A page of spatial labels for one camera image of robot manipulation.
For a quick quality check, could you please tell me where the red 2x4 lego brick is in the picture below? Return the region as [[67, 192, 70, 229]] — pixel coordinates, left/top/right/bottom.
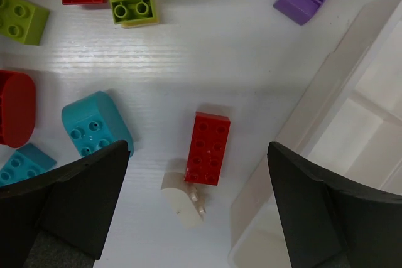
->
[[184, 112, 231, 186]]

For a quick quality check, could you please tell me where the teal curved lego brick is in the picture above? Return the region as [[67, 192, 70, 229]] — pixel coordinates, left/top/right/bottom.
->
[[61, 91, 134, 157]]

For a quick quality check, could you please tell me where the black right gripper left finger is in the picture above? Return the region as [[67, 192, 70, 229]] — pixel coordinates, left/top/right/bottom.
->
[[1, 141, 130, 267]]

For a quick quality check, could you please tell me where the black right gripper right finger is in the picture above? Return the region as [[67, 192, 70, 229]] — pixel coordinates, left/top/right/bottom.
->
[[267, 142, 401, 267]]

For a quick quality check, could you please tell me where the red rounded lego brick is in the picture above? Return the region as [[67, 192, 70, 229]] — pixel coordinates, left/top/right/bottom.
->
[[1, 70, 36, 148]]

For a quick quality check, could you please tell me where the white curved lego brick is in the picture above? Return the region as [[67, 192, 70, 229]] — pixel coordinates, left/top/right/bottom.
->
[[161, 158, 206, 229]]

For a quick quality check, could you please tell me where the teal 2x4 lego brick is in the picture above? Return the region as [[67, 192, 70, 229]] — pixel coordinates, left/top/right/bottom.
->
[[1, 143, 57, 186]]

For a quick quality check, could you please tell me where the green 2x2 lego brick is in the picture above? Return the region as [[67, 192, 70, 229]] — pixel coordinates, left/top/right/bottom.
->
[[1, 0, 50, 46]]

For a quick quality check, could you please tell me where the right white divided container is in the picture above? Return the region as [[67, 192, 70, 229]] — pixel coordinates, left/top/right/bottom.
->
[[228, 0, 401, 267]]

